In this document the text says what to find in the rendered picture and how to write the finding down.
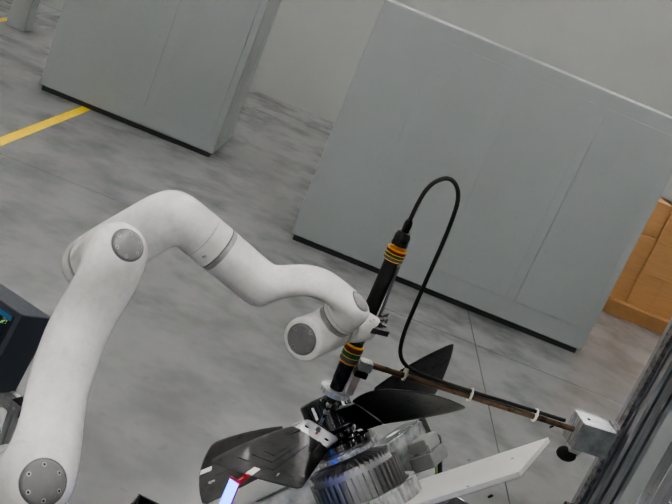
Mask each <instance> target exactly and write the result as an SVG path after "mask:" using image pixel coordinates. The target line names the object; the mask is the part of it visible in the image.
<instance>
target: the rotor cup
mask: <svg viewBox="0 0 672 504"><path fill-rule="evenodd" d="M322 398H323V399H322ZM320 399H321V400H320ZM325 399H326V395H325V396H322V397H320V398H318V399H316V400H313V401H311V402H309V403H307V404H305V405H303V406H301V408H300V411H301V414H302V416H303V419H304V421H305V420H311V421H313V422H314V423H316V424H317V425H319V426H321V427H322V428H324V429H325V430H327V431H328V432H330V433H331V434H333V435H335V436H336V437H337V439H338V440H337V441H336V442H337V444H336V445H334V446H332V447H331V448H329V449H328V450H329V451H328V452H327V453H326V454H325V456H324V457H323V459H322V460H324V459H327V458H330V457H333V456H335V455H338V454H340V453H343V452H345V451H347V450H350V449H352V448H354V447H356V446H358V445H360V444H362V443H364V442H365V441H367V440H368V439H370V438H371V434H370V432H369V430H367V429H366V430H360V431H357V430H356V428H355V426H354V423H353V422H351V421H350V420H348V419H347V418H345V417H344V416H342V415H341V414H339V413H338V412H337V411H336V410H338V409H340V408H339V407H340V406H341V405H342V403H341V401H338V400H337V402H336V404H332V406H331V408H329V412H328V414H327V415H326V416H325V419H324V421H323V423H322V425H320V424H319V423H320V420H321V418H322V416H323V411H324V409H326V403H327V401H326V400H325ZM312 408H314V410H315V412H316V415H317V417H318V420H317V421H316V420H315V417H314V415H313V412H312V410H311V409H312Z"/></svg>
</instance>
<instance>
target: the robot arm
mask: <svg viewBox="0 0 672 504"><path fill-rule="evenodd" d="M173 247H177V248H179V249H180V250H182V251H183V252H184V253H185V254H187V255H188V256H189V257H190V258H192V259H193V260H194V261H195V262H196V263H198V264H199V265H200V266H201V267H203V268H204V269H205V270H206V271H208V272H209V273H210V274H211V275H213V276H214V277H215V278H216V279H218V280H219V281H220V282H221V283H223V284H224V285H225V286H226V287H228V288H229V289H230V290H231V291H233V292H234V293H235V294H236V295H238V296H239V297H240V298H241V299H243V300H244V301H245V302H247V303H249V304H250V305H253V306H256V307H260V306H264V305H267V304H270V303H272V302H275V301H277V300H280V299H284V298H287V297H293V296H307V297H313V298H316V299H319V300H321V301H323V302H324V303H325V304H323V305H322V306H321V307H319V308H318V309H316V310H314V311H313V312H311V313H308V314H306V315H303V316H300V317H297V318H295V319H293V320H292V321H291V322H290V323H289V324H288V325H287V327H286V329H285V334H284V340H285V344H286V347H287V349H288V351H289V352H290V353H291V354H292V355H293V356H294V357H296V358H297V359H300V360H312V359H314V358H316V357H319V356H321V355H323V354H325V353H328V352H330V351H332V350H334V349H337V348H339V347H341V346H343V345H346V344H348V343H349V342H350V343H358V342H364V341H367V340H370V339H372V338H373V337H374V336H375V334H377V335H381V336H385V337H388V335H389V333H390V331H389V329H388V328H386V327H387V325H386V324H387V322H388V318H387V317H388V315H389V313H388V312H385V313H382V314H380V315H379V317H376V316H375V315H373V314H371V313H370V312H369V307H368V304H367V302H366V301H365V300H364V298H363V297H362V296H361V295H360V294H359V293H358V292H357V291H356V290H355V289H353V288H352V287H351V286H350V285H349V284H347V283H346V282H345V281H344V280H342V279H341V278H340V277H338V276H337V275H336V274H334V273H332V272H331V271H329V270H327V269H324V268H321V267H317V266H313V265H302V264H298V265H275V264H273V263H271V262H270V261H269V260H268V259H266V258H265V257H264V256H263V255H262V254H261V253H259V252H258V251H257V250H256V249H255V248H254V247H252V246H251V245H250V244H249V243H248V242H247V241H246V240H244V239H243V238H242V237H241V236H240V235H239V234H238V233H236V232H235V231H234V230H233V229H232V228H231V227H229V226H228V225H227V224H226V223H225V222H223V221H222V220H221V219H220V218H219V217H218V216H216V215H215V214H214V213H213V212H212V211H211V210H209V209H208V208H207V207H206V206H205V205H203V204H202V203H201V202H200V201H198V200H197V199H196V198H194V197H193V196H191V195H189V194H187V193H185V192H182V191H178V190H166V191H161V192H158V193H155V194H152V195H150V196H148V197H146V198H144V199H142V200H140V201H139V202H137V203H135V204H133V205H132V206H130V207H128V208H126V209H125V210H123V211H121V212H119V213H118V214H116V215H114V216H113V217H111V218H109V219H107V220H106V221H104V222H102V223H101V224H99V225H97V226H96V227H94V228H92V229H91V230H89V231H88V232H86V233H84V234H83V235H81V236H80V237H78V238H76V239H75V240H74V241H72V242H71V243H70V244H69V245H68V247H67V248H66V249H65V251H64V253H63V256H62V260H61V266H62V272H63V274H64V277H65V278H66V280H67V281H68V282H69V283H70V284H69V286H68V287H67V289H66V291H65V292H64V294H63V296H62V298H61V299H60V301H59V303H58V304H57V306H56V308H55V310H54V312H53V313H52V315H51V317H50V319H49V321H48V323H47V325H46V328H45V330H44V333H43V335H42V338H41V341H40V343H39V346H38V349H37V351H36V354H35V357H34V360H33V363H32V366H31V369H30V373H29V376H28V380H27V384H26V389H25V394H24V398H23V403H22V408H21V412H20V416H19V419H18V423H17V426H16V429H15V431H14V434H13V437H12V439H11V441H10V443H9V444H5V445H1V446H0V504H68V503H67V502H68V501H69V499H70V497H71V495H72V492H73V490H74V487H75V484H76V480H77V476H78V471H79V465H80V458H81V449H82V440H83V429H84V419H85V411H86V404H87V399H88V395H89V390H90V387H91V384H92V380H93V377H94V374H95V371H96V369H97V366H98V363H99V360H100V357H101V354H102V351H103V349H104V346H105V343H106V341H107V339H108V337H109V335H110V333H111V331H112V329H113V327H114V325H115V324H116V322H117V320H118V318H119V317H120V315H121V313H122V312H123V310H124V308H125V307H126V305H127V303H128V302H129V300H130V299H131V297H132V295H133V293H134V292H135V290H136V288H137V286H138V284H139V281H140V279H141V277H142V274H143V272H144V269H145V266H146V262H147V261H148V260H150V259H152V258H154V257H156V256H157V255H159V254H161V253H163V252H165V251H166V250H168V249H170V248H173Z"/></svg>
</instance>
